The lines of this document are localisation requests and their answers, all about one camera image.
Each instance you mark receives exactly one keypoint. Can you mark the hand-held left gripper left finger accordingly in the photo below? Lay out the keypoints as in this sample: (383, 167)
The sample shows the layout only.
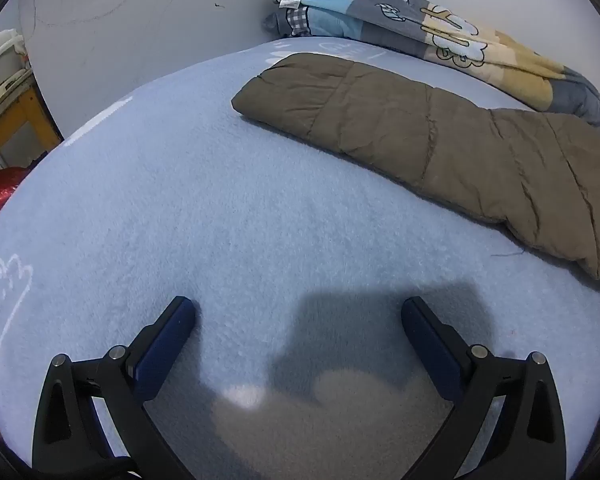
(162, 355)

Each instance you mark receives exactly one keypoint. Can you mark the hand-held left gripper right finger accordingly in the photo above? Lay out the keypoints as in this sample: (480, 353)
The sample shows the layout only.
(432, 355)

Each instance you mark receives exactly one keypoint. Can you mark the brown padded jacket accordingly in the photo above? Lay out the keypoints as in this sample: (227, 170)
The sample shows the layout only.
(405, 125)

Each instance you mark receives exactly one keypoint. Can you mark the light blue fleece blanket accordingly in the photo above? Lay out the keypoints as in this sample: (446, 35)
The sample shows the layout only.
(180, 210)

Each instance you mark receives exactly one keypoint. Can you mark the red plastic bag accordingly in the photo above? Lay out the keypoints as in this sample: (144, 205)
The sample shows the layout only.
(2, 190)

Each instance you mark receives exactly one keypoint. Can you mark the wooden stool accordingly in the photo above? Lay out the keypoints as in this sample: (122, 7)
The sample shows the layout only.
(30, 105)

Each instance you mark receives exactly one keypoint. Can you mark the cartoon patchwork quilt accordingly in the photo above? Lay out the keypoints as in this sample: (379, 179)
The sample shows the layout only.
(380, 15)

